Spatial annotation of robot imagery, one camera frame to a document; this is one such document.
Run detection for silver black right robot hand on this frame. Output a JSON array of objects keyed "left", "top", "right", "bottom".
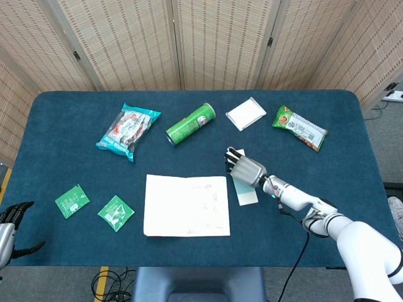
[{"left": 224, "top": 147, "right": 268, "bottom": 189}]

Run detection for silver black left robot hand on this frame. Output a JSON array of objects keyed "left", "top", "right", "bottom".
[{"left": 0, "top": 201, "right": 46, "bottom": 270}]

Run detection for teal white tasselled bookmark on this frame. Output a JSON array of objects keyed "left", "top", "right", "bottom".
[{"left": 227, "top": 146, "right": 259, "bottom": 207}]

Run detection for yellow and white notebook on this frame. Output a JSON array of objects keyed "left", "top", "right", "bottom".
[{"left": 143, "top": 174, "right": 231, "bottom": 237}]

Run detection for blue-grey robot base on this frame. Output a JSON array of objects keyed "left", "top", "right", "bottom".
[{"left": 131, "top": 266, "right": 268, "bottom": 302}]

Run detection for white plastic tray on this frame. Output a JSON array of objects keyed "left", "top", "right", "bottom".
[{"left": 225, "top": 96, "right": 268, "bottom": 132}]

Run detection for green printed snack bag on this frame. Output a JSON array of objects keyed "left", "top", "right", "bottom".
[{"left": 271, "top": 104, "right": 329, "bottom": 153}]

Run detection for green chips can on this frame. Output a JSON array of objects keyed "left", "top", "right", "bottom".
[{"left": 164, "top": 103, "right": 217, "bottom": 147}]

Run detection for green square sachet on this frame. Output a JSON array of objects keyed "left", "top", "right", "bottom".
[
  {"left": 54, "top": 184, "right": 91, "bottom": 220},
  {"left": 97, "top": 194, "right": 135, "bottom": 233}
]

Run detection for blue felt table cover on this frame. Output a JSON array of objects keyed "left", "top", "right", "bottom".
[{"left": 6, "top": 90, "right": 403, "bottom": 268}]

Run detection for teal snack bag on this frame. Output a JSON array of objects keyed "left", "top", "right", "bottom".
[{"left": 95, "top": 102, "right": 162, "bottom": 163}]

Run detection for grey sneaker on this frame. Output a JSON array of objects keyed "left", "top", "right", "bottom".
[{"left": 387, "top": 196, "right": 403, "bottom": 235}]

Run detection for white power strip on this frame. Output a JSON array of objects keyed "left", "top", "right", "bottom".
[{"left": 382, "top": 90, "right": 403, "bottom": 102}]

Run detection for woven folding screen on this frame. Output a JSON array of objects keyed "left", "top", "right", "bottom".
[{"left": 0, "top": 0, "right": 403, "bottom": 167}]

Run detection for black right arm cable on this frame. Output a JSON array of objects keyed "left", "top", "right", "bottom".
[{"left": 276, "top": 201, "right": 311, "bottom": 302}]

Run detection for black floor cables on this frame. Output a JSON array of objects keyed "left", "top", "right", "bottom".
[{"left": 91, "top": 267, "right": 136, "bottom": 302}]

